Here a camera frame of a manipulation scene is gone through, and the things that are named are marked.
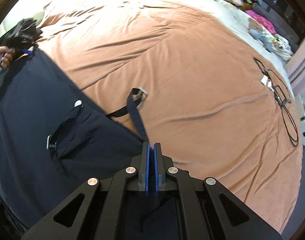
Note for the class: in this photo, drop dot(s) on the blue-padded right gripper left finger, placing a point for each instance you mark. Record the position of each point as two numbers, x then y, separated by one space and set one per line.
143 171

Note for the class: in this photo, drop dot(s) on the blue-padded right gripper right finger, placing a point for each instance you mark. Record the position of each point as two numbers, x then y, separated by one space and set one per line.
159 168

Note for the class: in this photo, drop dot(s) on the black pants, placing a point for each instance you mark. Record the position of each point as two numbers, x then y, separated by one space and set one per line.
68 170

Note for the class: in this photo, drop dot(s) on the person's left hand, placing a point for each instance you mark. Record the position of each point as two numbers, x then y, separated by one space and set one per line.
7 56

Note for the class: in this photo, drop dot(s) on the orange-brown blanket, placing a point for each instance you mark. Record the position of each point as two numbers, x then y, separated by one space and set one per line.
206 103

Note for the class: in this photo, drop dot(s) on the grey and brown plush toy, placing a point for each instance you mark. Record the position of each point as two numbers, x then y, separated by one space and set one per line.
255 29

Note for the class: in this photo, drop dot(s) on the pink curtain right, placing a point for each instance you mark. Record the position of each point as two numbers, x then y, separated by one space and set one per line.
295 69

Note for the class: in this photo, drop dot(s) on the white patterned cloth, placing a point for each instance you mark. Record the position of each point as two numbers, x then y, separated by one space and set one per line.
282 47

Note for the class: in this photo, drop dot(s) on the pink garment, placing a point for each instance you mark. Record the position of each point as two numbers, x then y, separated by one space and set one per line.
262 20

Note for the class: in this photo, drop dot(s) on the black plush toy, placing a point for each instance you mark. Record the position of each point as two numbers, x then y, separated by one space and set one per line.
248 4

